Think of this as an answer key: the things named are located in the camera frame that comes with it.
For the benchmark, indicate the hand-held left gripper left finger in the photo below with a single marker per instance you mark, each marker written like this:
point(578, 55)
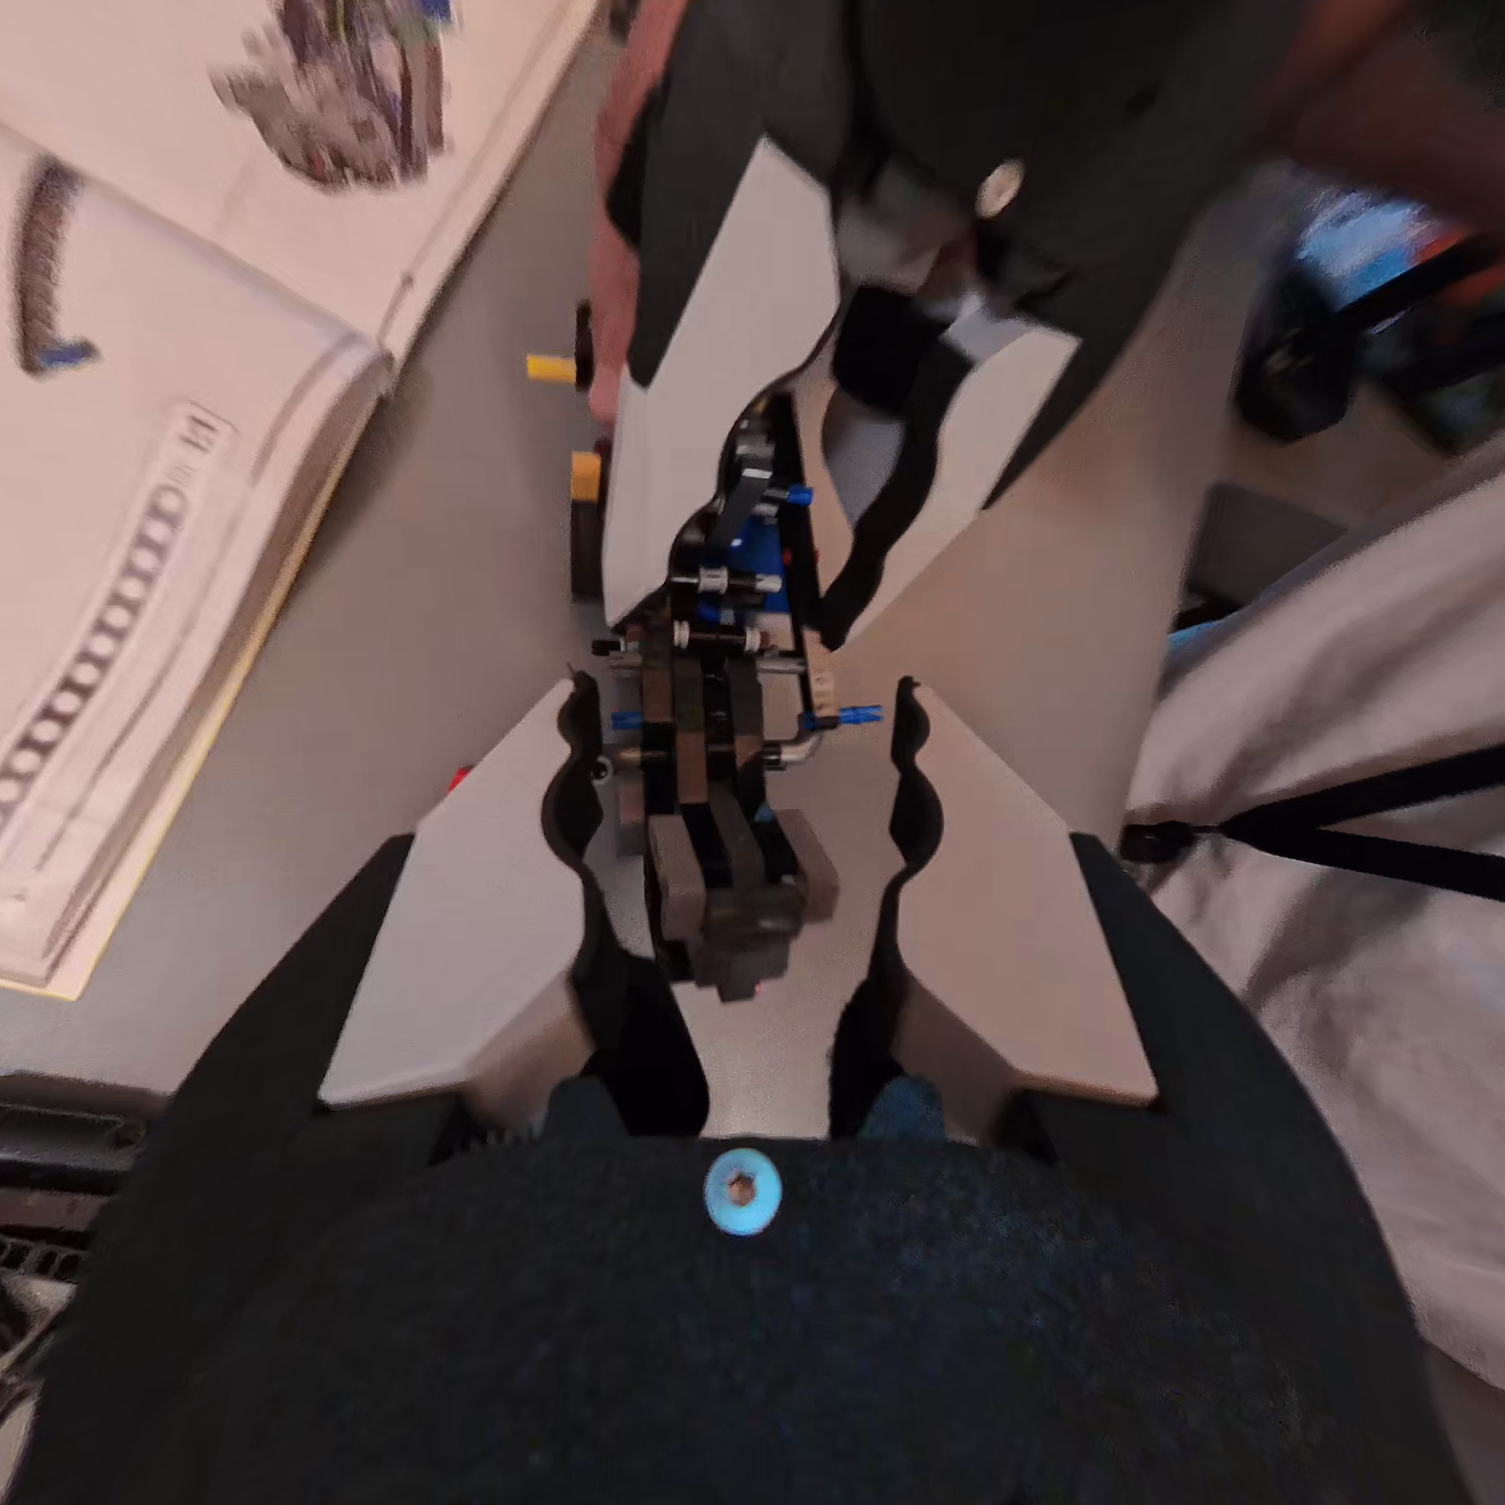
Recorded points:
point(469, 940)

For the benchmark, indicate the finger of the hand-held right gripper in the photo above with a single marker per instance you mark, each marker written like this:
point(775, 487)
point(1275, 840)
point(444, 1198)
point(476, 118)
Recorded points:
point(987, 410)
point(706, 387)

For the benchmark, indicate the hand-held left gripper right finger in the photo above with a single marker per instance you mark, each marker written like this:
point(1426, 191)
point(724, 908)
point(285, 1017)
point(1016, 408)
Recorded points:
point(1010, 940)

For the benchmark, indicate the black blue lego vehicle chassis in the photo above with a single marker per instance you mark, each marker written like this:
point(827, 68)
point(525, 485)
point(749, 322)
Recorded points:
point(706, 706)

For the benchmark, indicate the pile of black lego parts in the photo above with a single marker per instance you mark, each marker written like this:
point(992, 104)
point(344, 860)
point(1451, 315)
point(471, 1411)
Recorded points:
point(59, 1162)

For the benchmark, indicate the open lego instruction booklet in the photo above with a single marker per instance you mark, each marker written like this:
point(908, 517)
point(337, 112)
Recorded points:
point(175, 528)

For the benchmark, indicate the person's right hand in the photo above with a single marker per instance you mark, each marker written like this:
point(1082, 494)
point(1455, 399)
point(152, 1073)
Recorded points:
point(612, 293)

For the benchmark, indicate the person's white shirt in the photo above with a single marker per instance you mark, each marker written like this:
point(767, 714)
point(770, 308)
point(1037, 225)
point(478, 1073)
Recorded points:
point(1327, 999)

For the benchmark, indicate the dark bag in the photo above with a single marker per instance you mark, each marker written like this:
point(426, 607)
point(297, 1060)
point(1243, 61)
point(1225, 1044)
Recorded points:
point(1351, 340)

